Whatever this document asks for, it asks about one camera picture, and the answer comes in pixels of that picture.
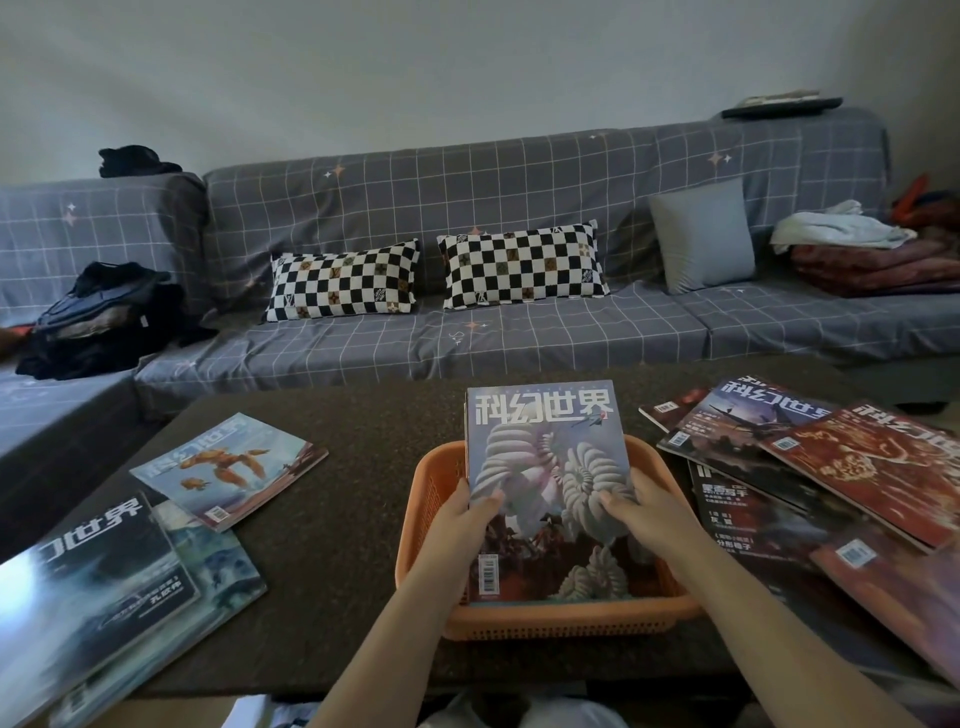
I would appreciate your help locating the person's left hand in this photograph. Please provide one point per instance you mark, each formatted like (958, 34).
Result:
(454, 547)

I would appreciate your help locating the person's right hand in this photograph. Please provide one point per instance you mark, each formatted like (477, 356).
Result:
(664, 525)

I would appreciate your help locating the white spiral shells magazine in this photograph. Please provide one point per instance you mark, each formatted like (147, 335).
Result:
(547, 465)

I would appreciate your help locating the orange plastic basket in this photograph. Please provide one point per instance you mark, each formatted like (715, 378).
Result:
(562, 622)

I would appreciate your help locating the pile of magazines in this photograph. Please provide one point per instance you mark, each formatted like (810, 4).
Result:
(862, 472)

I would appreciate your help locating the blue vortex cover magazine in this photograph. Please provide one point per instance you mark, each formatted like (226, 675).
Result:
(82, 592)

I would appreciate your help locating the person's right forearm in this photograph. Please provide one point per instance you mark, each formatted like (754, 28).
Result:
(772, 652)

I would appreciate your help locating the person's left forearm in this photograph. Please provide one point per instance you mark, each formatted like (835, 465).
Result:
(390, 660)

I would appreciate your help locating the person's light trousers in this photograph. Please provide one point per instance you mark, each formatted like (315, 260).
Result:
(577, 716)

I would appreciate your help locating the dark speckled table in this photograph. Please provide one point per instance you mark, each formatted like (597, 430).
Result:
(360, 420)

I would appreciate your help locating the white tissue pack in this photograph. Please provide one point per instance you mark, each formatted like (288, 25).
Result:
(247, 714)

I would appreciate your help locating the black white checkered pillow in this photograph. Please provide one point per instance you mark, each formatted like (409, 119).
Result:
(525, 266)
(341, 281)

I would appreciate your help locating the plain grey cushion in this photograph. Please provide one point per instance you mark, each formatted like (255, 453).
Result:
(701, 236)

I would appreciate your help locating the folded dark red blanket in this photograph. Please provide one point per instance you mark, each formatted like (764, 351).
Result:
(874, 268)

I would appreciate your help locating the white crumpled cloth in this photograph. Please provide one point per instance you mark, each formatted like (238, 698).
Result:
(836, 229)

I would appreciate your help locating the grey checked covered sofa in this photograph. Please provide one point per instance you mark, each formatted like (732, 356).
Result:
(487, 187)

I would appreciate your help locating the heap of dark clothes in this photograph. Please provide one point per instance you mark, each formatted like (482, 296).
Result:
(112, 322)

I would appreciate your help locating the orange red bag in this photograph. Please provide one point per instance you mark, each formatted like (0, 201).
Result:
(930, 204)

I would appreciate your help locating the black flat tray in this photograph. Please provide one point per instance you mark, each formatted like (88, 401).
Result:
(780, 112)

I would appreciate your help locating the pale booklet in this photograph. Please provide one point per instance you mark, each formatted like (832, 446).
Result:
(780, 98)

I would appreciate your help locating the black crumpled garment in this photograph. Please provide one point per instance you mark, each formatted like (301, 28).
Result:
(139, 163)

